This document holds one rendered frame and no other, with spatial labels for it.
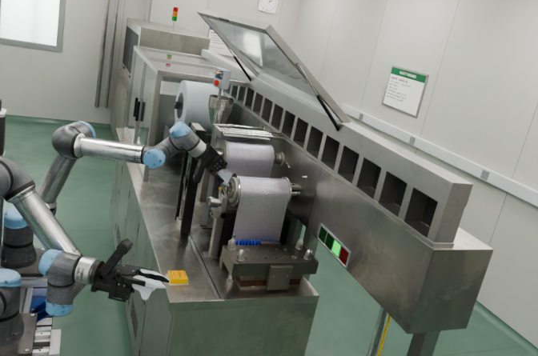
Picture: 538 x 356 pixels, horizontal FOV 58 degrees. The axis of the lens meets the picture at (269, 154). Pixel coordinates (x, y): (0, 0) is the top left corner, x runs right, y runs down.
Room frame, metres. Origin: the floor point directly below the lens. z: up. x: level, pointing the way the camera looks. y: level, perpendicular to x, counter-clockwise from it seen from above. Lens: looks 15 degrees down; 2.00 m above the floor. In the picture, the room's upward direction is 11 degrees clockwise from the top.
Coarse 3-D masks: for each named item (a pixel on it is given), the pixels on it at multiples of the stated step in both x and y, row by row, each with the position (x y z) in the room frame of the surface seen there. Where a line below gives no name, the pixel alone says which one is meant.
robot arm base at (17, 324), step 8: (16, 312) 1.39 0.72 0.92; (0, 320) 1.35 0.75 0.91; (8, 320) 1.36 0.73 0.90; (16, 320) 1.39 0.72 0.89; (0, 328) 1.34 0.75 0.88; (8, 328) 1.36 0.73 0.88; (16, 328) 1.38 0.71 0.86; (0, 336) 1.34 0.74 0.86; (8, 336) 1.35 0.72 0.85; (16, 336) 1.37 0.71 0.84; (0, 344) 1.33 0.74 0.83; (8, 344) 1.35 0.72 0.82
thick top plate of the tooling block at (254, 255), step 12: (228, 252) 1.89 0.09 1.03; (252, 252) 1.93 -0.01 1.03; (264, 252) 1.96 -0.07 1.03; (276, 252) 1.98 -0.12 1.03; (288, 252) 2.00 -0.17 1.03; (300, 252) 2.03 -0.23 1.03; (228, 264) 1.85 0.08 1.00; (240, 264) 1.82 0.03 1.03; (252, 264) 1.84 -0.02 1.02; (264, 264) 1.86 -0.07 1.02; (276, 264) 1.88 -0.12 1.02; (288, 264) 1.91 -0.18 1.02; (300, 264) 1.93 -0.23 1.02; (312, 264) 1.96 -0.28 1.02
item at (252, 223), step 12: (240, 216) 2.01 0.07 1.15; (252, 216) 2.04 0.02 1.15; (264, 216) 2.06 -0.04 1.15; (276, 216) 2.08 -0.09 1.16; (240, 228) 2.02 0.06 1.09; (252, 228) 2.04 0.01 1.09; (264, 228) 2.06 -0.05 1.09; (276, 228) 2.09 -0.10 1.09; (240, 240) 2.02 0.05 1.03; (252, 240) 2.04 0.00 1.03
